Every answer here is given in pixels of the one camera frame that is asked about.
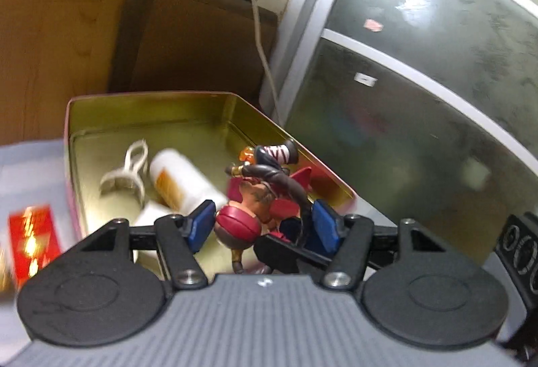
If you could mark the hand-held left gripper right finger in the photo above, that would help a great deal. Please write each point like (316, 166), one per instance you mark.
(327, 224)

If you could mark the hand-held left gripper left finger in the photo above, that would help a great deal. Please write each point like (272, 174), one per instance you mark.
(201, 226)

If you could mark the red toy figurine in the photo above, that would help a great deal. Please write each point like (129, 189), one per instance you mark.
(256, 203)

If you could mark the pink tin box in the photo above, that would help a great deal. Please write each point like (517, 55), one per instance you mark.
(168, 127)

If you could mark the shiny red packet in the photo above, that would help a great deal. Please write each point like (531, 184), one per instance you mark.
(32, 245)

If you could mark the white plastic bottle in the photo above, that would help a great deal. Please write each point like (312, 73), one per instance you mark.
(180, 180)

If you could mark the white plastic hook clip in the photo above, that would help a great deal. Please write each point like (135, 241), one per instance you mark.
(126, 175)

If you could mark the white sticker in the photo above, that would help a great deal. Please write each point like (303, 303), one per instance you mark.
(365, 79)

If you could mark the frosted glass sliding door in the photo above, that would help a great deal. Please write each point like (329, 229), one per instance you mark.
(420, 77)

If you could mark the pink sticker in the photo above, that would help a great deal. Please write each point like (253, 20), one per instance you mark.
(373, 24)

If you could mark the wooden panel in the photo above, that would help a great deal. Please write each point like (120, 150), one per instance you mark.
(50, 26)

